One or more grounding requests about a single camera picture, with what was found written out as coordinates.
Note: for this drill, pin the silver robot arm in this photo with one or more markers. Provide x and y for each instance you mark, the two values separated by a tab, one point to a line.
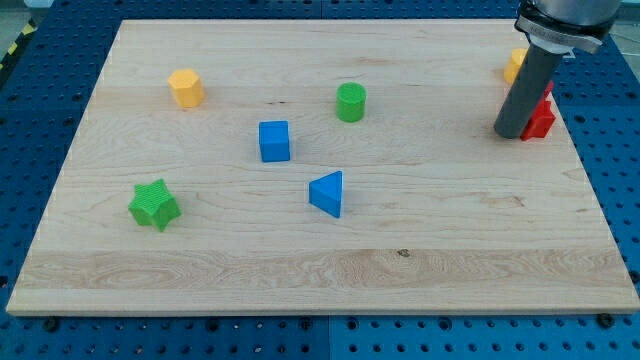
559	26

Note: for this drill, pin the wooden board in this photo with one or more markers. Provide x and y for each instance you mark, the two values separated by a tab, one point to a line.
439	214

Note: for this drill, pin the blue triangle block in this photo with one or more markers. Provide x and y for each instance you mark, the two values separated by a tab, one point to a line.
325	193

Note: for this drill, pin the blue cube block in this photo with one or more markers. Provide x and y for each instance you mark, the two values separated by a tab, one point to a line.
274	142

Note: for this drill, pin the green cylinder block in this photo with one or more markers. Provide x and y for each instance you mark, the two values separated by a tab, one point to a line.
350	102

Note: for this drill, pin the yellow hexagon block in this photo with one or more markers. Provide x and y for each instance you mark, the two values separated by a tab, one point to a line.
186	88

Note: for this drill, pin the green star block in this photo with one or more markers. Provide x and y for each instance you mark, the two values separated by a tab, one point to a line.
154	205

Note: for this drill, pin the red star block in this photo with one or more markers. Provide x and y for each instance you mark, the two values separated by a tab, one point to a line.
541	119

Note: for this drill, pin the yellow block behind rod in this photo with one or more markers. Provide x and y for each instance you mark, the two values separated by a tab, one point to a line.
514	63

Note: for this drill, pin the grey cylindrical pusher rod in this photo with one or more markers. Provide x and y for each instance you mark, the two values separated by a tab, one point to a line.
527	90

